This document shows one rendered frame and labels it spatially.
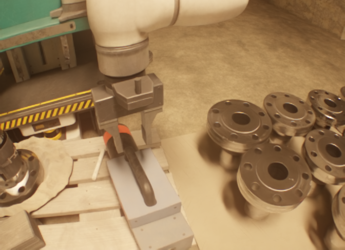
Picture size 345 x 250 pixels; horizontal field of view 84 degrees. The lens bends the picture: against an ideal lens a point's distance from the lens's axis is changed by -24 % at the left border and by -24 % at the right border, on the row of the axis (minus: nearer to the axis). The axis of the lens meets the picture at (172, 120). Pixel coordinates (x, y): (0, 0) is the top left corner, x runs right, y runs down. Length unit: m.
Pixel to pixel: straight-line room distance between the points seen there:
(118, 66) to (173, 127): 0.88
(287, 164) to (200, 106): 0.73
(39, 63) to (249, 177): 1.07
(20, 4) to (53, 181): 0.74
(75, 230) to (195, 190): 0.49
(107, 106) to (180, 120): 0.87
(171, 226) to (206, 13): 0.49
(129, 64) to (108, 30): 0.07
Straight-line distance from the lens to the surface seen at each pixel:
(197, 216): 0.91
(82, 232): 0.77
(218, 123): 0.89
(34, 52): 1.25
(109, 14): 0.34
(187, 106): 1.37
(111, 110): 0.44
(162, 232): 0.61
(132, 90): 0.37
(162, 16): 0.36
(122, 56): 0.37
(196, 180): 1.00
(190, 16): 0.39
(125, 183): 0.63
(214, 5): 0.40
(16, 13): 1.12
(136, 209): 0.59
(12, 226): 0.78
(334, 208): 0.84
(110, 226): 0.76
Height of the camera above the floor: 0.82
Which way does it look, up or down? 40 degrees down
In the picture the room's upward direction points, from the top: 1 degrees clockwise
